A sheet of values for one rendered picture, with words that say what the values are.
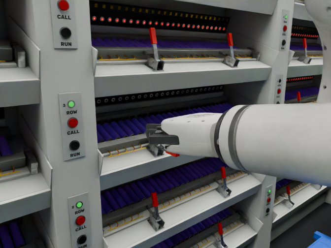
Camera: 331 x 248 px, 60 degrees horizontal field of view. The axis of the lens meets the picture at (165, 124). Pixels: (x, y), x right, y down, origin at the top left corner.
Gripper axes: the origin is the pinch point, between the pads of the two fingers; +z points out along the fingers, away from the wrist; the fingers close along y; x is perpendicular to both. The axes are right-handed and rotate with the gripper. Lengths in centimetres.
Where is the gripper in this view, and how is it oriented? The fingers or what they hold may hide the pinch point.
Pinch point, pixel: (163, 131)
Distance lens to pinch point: 49.9
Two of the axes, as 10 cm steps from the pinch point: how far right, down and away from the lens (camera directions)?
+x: 1.0, 9.9, 1.2
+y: -7.7, 1.5, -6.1
